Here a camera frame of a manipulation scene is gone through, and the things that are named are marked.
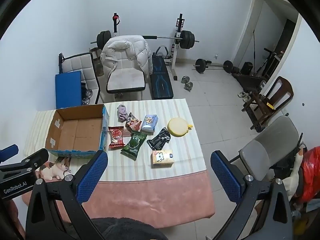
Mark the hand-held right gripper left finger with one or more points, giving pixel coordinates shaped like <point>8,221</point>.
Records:
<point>92,175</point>

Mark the blue tissue pack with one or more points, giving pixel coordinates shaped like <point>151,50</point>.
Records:
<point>150,123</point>

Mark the barbell with large plates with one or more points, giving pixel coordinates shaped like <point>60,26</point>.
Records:
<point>187,39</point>

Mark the blue board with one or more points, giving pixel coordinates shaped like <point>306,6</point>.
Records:
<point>68,90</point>

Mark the white door frame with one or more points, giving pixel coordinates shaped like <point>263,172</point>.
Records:
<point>252,17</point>

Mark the black packet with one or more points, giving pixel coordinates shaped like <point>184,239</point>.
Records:
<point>158,140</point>

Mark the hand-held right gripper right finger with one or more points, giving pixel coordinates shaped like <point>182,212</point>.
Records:
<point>225,177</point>

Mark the black weight bench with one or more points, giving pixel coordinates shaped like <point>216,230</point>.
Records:
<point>161,82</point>

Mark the white puffer jacket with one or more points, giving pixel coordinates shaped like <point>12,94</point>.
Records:
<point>125,52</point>

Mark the red plastic bag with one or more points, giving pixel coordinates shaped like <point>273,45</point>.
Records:
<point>311,170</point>

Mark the white shoe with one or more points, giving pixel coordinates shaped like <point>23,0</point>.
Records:
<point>247,98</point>
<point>241,94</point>

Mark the small yellow object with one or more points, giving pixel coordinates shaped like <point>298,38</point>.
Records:
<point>270,105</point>

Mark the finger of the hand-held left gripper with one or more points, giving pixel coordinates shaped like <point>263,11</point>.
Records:
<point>8,152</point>
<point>37,158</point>

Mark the black square box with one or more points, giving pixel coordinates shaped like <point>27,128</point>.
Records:
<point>247,68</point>

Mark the grey folding chair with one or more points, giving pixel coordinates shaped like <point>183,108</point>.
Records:
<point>272,140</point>

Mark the brown container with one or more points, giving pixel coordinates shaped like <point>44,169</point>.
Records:
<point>99,67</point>

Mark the purple fleece cloth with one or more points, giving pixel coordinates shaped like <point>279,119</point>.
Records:
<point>122,113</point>

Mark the orange cartoon snack packet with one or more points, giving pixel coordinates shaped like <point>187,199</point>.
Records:
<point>132,122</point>

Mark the barbell with small plates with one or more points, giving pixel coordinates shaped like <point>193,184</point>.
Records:
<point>200,65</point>

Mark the red snack packet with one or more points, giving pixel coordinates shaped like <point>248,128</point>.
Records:
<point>116,137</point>

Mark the cardboard box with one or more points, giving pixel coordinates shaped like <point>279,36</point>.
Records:
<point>75,130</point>

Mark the dark fleece clothing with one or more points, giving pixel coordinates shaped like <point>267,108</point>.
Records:
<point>125,230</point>

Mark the white padded chair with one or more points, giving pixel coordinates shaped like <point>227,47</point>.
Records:
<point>77,63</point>
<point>125,80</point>

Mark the dark wooden chair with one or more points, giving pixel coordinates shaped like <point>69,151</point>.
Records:
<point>282,87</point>

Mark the yellow tissue pack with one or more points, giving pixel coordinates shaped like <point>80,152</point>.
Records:
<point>162,158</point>

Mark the white goose plush toy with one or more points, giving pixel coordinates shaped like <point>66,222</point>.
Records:
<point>293,180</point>

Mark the yellow round sponge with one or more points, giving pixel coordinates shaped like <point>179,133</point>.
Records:
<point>177,127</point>

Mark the green snack packet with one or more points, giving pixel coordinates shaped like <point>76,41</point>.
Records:
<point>133,145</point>

